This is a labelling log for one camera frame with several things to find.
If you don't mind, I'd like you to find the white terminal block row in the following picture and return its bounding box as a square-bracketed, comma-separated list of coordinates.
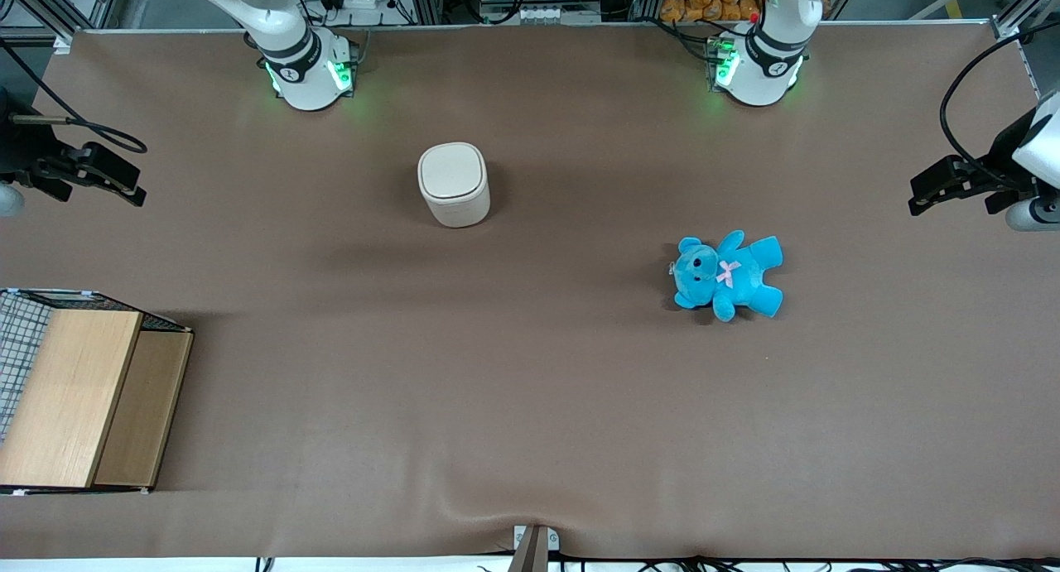
[513, 5, 602, 25]

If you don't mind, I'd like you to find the dark wooden board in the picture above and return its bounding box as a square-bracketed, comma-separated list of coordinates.
[94, 330, 193, 487]

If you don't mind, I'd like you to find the brown table cloth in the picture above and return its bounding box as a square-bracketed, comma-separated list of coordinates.
[0, 22, 1060, 560]

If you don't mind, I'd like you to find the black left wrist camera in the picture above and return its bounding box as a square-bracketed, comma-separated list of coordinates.
[908, 154, 999, 218]

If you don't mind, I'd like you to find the cream lidded trash can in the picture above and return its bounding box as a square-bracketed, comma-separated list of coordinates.
[417, 142, 491, 228]

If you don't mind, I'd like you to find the blue teddy bear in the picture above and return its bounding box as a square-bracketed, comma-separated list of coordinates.
[669, 230, 784, 323]

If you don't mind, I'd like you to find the aluminium frame post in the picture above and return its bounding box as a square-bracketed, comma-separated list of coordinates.
[990, 0, 1060, 40]
[0, 0, 125, 45]

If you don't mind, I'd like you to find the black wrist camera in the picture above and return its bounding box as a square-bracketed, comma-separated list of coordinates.
[12, 142, 147, 207]
[908, 154, 999, 218]

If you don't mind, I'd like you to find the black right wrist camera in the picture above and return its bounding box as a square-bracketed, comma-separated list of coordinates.
[12, 142, 147, 207]

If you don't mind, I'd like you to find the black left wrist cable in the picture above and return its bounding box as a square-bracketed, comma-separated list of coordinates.
[940, 27, 1060, 180]

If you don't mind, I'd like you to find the light wooden board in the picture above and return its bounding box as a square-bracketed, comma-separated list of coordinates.
[0, 310, 144, 488]

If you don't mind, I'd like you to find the wooden box with wire basket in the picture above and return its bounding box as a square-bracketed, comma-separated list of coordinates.
[0, 288, 194, 497]

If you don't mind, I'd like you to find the grey metal table bracket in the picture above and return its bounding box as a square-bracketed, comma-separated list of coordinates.
[512, 524, 561, 572]

